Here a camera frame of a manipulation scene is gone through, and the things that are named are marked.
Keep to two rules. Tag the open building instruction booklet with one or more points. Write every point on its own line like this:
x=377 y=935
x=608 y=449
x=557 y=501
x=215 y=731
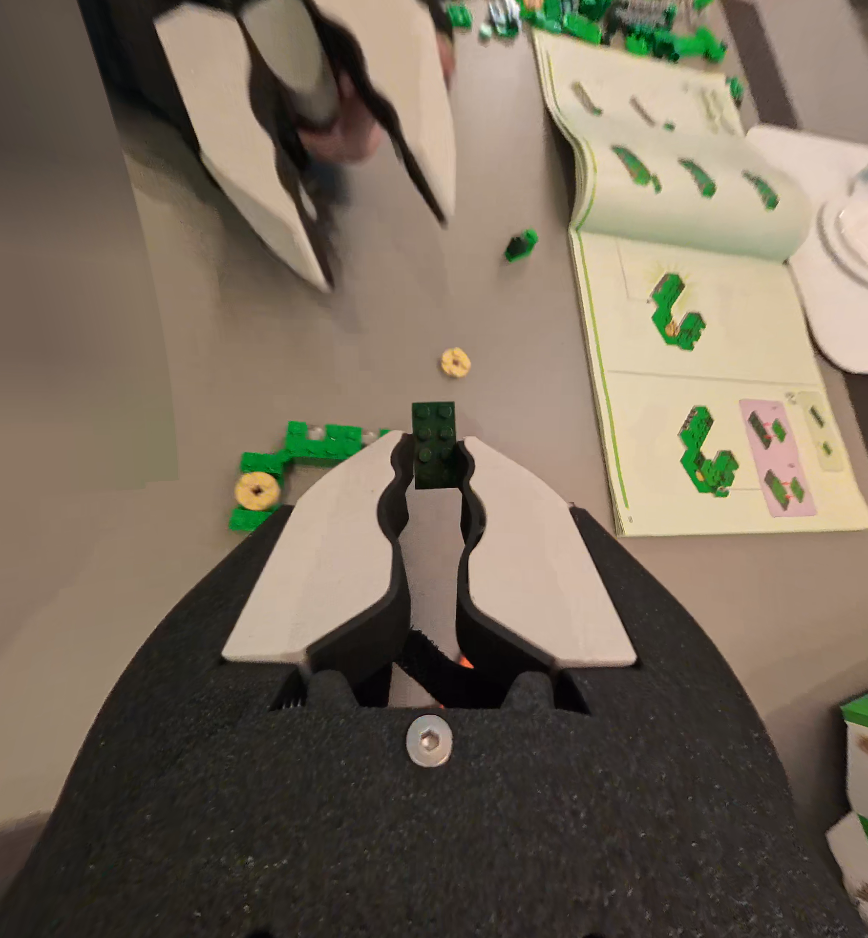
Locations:
x=705 y=322

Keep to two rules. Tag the bright green toy brick assembly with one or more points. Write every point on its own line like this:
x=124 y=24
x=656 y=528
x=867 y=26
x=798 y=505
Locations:
x=316 y=443

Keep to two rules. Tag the small dark green toy brick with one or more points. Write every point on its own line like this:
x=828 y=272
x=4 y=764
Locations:
x=520 y=245

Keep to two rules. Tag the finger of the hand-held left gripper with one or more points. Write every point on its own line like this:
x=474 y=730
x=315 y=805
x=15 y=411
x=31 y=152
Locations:
x=415 y=95
x=236 y=154

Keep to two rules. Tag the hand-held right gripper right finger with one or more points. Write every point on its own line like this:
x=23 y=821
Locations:
x=536 y=564

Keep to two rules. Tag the tan round toy plate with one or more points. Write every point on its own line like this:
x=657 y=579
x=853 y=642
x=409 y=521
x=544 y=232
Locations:
x=456 y=362

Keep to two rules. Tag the person's left hand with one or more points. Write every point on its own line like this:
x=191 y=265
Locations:
x=353 y=139

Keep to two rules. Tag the pile of green toy bricks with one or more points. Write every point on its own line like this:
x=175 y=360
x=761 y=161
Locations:
x=609 y=26

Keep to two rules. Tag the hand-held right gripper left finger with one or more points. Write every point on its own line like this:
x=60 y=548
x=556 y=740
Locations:
x=316 y=557

